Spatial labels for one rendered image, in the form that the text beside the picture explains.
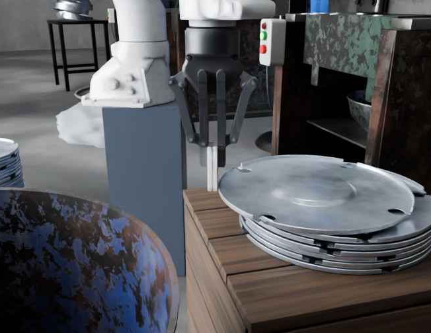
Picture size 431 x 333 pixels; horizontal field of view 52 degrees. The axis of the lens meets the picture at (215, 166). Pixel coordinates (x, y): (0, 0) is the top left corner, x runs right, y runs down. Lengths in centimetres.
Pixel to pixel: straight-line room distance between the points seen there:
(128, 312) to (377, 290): 29
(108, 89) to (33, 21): 659
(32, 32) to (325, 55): 661
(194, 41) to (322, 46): 77
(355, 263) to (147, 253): 28
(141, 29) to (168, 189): 38
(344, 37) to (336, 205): 68
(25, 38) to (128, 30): 663
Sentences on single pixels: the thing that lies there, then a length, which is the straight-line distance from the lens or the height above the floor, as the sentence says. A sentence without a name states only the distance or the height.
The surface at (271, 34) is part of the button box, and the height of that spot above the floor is 59.
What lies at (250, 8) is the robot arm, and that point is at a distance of 56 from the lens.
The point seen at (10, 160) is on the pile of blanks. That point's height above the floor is 20.
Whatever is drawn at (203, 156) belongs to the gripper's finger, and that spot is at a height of 46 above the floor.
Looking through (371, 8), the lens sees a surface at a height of 66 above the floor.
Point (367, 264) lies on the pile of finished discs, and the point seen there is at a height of 37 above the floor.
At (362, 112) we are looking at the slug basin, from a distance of 132.
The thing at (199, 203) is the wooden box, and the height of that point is 35.
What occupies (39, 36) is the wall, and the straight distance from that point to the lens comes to 764.
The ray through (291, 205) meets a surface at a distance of 63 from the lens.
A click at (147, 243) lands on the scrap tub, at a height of 47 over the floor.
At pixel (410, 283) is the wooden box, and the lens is 61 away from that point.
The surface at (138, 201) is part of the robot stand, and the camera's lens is 110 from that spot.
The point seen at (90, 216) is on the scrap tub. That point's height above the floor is 46.
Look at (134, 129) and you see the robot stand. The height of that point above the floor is 40.
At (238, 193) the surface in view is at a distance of 67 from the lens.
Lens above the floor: 67
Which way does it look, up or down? 20 degrees down
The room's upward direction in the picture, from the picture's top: straight up
